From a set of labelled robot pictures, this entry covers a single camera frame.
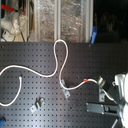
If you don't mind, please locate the white cable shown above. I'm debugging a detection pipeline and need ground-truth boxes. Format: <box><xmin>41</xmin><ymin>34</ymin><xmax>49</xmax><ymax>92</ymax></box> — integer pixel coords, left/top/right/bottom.
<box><xmin>0</xmin><ymin>39</ymin><xmax>89</xmax><ymax>107</ymax></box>

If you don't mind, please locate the grey metal clip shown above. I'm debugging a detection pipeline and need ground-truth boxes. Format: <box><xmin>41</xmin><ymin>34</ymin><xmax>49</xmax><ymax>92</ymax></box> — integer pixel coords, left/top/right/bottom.
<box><xmin>30</xmin><ymin>98</ymin><xmax>45</xmax><ymax>113</ymax></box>
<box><xmin>97</xmin><ymin>77</ymin><xmax>106</xmax><ymax>87</ymax></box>
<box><xmin>61</xmin><ymin>79</ymin><xmax>70</xmax><ymax>99</ymax></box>

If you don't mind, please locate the grey metal clip middle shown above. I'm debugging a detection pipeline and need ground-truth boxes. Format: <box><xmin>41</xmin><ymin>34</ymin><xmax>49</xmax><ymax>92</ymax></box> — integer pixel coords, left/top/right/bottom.
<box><xmin>61</xmin><ymin>79</ymin><xmax>70</xmax><ymax>99</ymax></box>

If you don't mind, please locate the white device with cables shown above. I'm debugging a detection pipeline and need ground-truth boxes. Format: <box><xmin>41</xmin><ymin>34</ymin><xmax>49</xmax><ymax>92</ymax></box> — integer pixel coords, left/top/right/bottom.
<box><xmin>0</xmin><ymin>0</ymin><xmax>34</xmax><ymax>43</ymax></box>

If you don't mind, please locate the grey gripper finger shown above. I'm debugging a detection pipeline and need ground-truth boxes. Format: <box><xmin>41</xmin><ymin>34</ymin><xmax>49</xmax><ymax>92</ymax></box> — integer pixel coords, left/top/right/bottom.
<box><xmin>86</xmin><ymin>103</ymin><xmax>118</xmax><ymax>115</ymax></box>
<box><xmin>100</xmin><ymin>83</ymin><xmax>114</xmax><ymax>101</ymax></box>

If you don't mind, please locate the grey metal clip right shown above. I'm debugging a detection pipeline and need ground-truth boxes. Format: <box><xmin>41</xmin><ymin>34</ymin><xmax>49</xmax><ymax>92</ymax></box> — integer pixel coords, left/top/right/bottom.
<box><xmin>97</xmin><ymin>77</ymin><xmax>106</xmax><ymax>87</ymax></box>

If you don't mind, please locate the blue clamp handle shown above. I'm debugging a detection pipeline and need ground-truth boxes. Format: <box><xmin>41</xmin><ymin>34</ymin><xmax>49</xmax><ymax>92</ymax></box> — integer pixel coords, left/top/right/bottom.
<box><xmin>90</xmin><ymin>26</ymin><xmax>98</xmax><ymax>44</ymax></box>

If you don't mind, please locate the blue object at corner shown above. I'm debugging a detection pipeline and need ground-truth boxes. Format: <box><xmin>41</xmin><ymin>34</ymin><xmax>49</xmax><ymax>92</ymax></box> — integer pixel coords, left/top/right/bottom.
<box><xmin>0</xmin><ymin>116</ymin><xmax>6</xmax><ymax>126</ymax></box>

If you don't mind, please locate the grey metal clip left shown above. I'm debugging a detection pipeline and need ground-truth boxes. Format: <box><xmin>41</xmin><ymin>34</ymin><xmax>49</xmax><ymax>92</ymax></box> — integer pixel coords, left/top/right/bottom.
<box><xmin>30</xmin><ymin>98</ymin><xmax>45</xmax><ymax>113</ymax></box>

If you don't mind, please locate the clear plastic window panel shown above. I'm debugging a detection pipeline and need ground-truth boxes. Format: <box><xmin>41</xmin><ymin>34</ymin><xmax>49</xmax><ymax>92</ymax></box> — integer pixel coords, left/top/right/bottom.
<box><xmin>34</xmin><ymin>0</ymin><xmax>94</xmax><ymax>43</ymax></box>

